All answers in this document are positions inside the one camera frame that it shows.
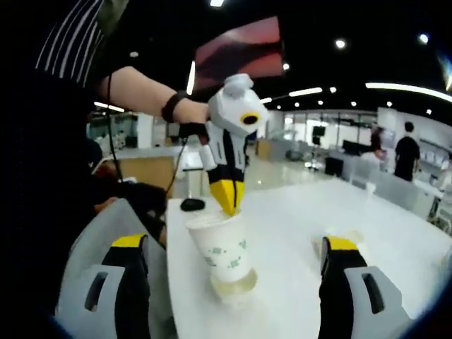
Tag black cabinet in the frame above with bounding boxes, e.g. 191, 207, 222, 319
324, 157, 345, 177

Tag brown cabinet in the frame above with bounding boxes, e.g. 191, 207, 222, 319
256, 139, 273, 158

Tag long curved ceiling light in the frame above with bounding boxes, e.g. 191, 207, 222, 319
365, 82, 452, 104

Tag person's left hand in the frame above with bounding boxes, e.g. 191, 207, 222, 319
182, 100, 210, 124

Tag grey partition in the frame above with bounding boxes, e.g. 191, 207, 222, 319
347, 160, 437, 215

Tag black wristband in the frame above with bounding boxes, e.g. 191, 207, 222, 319
161, 90, 187, 124

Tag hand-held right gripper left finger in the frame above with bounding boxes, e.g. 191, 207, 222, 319
56, 232, 152, 339

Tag pile of paper cups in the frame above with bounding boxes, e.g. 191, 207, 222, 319
309, 228, 371, 264

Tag wide black monitor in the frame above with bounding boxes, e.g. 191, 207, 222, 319
342, 139, 371, 156

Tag green print paper cup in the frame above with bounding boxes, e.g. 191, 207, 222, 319
184, 207, 252, 283

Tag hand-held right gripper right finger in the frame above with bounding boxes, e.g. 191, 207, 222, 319
319, 235, 414, 339

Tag white paper cup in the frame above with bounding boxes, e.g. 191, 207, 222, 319
210, 267, 259, 309

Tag wood panel desk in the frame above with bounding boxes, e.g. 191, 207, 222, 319
116, 146, 198, 198

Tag black computer mouse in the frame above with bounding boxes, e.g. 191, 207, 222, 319
179, 198, 206, 212

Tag black cable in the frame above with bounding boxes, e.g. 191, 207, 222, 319
105, 70, 189, 198

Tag white table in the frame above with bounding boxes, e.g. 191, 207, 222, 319
165, 176, 452, 339

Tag round ceiling spotlights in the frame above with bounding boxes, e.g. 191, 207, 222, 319
129, 33, 434, 116

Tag white shelving unit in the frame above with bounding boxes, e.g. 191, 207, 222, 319
416, 137, 452, 227

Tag black gripper hand strap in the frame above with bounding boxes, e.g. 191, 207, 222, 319
178, 121, 209, 146

